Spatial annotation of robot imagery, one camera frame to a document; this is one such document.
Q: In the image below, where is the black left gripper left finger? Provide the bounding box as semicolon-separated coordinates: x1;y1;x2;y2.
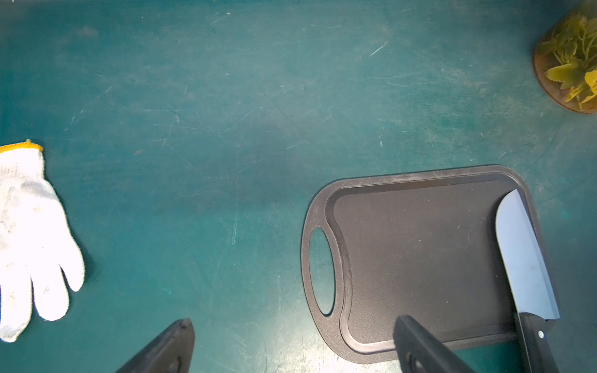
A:
117;318;195;373

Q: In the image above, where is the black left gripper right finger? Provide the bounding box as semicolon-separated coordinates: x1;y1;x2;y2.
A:
393;315;474;373

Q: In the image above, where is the black plastic cutting board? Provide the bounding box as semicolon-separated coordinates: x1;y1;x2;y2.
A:
301;165;539;365

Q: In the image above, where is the steel cleaver knife black handle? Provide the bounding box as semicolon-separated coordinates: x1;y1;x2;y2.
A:
495;190;561;372

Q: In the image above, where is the white knitted work glove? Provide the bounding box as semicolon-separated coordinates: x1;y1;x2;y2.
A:
1;140;86;343

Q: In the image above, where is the glass vase with artificial flowers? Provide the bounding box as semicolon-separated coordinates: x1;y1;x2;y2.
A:
533;1;596;115

